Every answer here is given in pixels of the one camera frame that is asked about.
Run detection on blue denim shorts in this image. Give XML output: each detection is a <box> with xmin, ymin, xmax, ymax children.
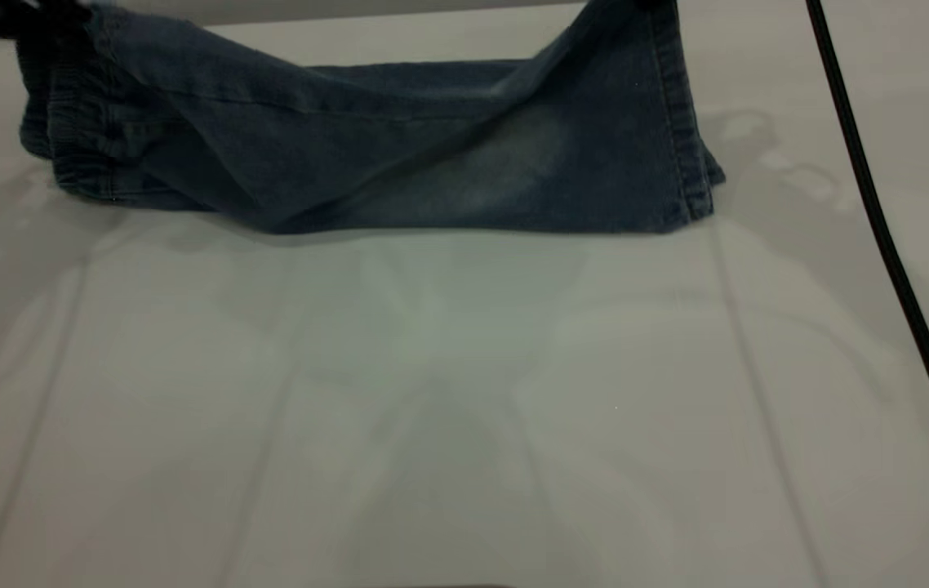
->
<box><xmin>17</xmin><ymin>0</ymin><xmax>727</xmax><ymax>236</ymax></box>

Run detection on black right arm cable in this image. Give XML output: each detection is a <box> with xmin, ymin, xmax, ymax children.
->
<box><xmin>806</xmin><ymin>0</ymin><xmax>929</xmax><ymax>528</ymax></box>

